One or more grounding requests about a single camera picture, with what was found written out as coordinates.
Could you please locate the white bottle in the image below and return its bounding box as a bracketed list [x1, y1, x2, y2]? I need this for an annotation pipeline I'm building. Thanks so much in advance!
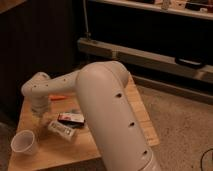
[48, 120, 75, 141]

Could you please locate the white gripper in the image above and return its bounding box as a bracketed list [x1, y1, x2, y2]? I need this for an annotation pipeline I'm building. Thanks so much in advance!
[31, 97, 50, 127]

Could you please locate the black case handle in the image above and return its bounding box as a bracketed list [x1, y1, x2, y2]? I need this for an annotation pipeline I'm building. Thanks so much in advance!
[175, 58, 205, 69]

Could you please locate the metal pole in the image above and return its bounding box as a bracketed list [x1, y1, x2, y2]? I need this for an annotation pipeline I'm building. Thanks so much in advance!
[82, 0, 91, 40]

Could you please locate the black cable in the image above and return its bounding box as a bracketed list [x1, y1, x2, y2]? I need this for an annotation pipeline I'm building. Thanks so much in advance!
[199, 148, 213, 171]

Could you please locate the orange carrot toy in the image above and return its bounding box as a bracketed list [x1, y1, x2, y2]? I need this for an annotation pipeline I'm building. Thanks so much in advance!
[49, 95, 67, 101]

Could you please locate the black and red box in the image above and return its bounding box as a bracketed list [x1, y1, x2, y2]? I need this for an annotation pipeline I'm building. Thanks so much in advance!
[57, 113, 85, 125]

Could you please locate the wooden low table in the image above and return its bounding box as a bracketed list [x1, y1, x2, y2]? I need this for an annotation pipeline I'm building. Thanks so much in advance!
[8, 77, 159, 171]

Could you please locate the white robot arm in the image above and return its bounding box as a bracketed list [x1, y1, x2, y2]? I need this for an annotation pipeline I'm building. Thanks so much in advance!
[21, 61, 162, 171]

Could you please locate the long grey case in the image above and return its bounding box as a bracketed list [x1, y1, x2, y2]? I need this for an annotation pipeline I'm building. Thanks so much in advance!
[77, 38, 213, 84]

